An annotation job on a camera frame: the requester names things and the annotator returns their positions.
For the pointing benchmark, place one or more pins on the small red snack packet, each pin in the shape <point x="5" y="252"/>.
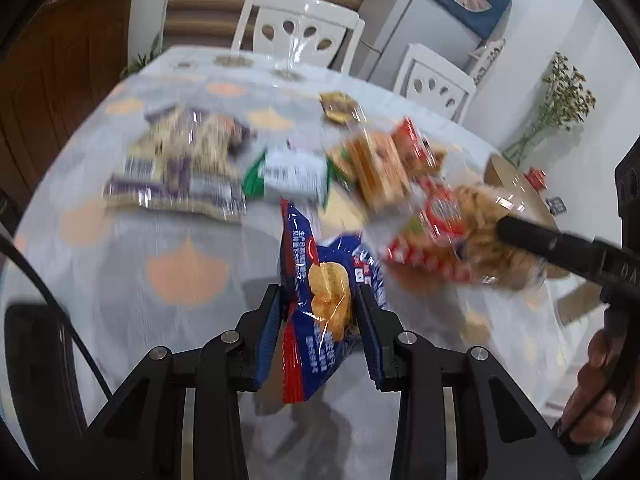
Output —
<point x="412" y="147"/>

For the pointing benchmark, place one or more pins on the brown wooden cabinet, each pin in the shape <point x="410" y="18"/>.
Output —
<point x="60" y="85"/>

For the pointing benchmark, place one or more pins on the dark yellow snack packet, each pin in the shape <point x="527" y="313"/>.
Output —
<point x="340" y="106"/>

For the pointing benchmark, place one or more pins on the blue potato chips packet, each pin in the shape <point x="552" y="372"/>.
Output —
<point x="325" y="285"/>

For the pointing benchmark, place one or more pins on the red white snack packet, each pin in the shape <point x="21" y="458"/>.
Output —
<point x="445" y="230"/>

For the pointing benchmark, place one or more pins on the dried flower bouquet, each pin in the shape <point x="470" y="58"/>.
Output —
<point x="565" y="95"/>

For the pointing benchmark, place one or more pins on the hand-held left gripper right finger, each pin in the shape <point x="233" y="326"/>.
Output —
<point x="374" y="355"/>

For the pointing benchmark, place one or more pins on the small dark grey object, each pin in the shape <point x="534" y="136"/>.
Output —
<point x="556" y="205"/>

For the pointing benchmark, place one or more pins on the person's right hand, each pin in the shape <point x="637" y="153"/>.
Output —
<point x="592" y="395"/>

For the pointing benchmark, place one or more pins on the white plastic chair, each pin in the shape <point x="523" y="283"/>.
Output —
<point x="300" y="10"/>
<point x="425" y="67"/>

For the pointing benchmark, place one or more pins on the green potted plant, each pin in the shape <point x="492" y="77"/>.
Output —
<point x="145" y="57"/>

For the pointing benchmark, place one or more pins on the purple beige snack packet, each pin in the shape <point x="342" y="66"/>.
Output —
<point x="215" y="140"/>
<point x="150" y="145"/>
<point x="170" y="195"/>

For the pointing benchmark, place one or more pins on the brown woven basket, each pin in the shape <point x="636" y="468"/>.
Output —
<point x="510" y="180"/>

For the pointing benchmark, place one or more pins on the green white snack packet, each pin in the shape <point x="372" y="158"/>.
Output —
<point x="290" y="172"/>

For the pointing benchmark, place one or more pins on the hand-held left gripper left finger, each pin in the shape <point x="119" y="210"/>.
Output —
<point x="267" y="340"/>

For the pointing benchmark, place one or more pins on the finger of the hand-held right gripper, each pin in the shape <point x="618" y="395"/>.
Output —
<point x="540" y="240"/>

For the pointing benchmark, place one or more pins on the hanging paper calendar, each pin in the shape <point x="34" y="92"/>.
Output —
<point x="492" y="55"/>

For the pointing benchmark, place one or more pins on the orange bread packet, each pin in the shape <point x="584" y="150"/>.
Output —
<point x="377" y="165"/>

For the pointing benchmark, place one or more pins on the black chair back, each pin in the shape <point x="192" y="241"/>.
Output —
<point x="40" y="370"/>

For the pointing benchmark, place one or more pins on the small red ornament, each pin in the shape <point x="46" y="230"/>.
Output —
<point x="535" y="177"/>

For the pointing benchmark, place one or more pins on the grey refrigerator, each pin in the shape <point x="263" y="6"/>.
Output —
<point x="420" y="25"/>

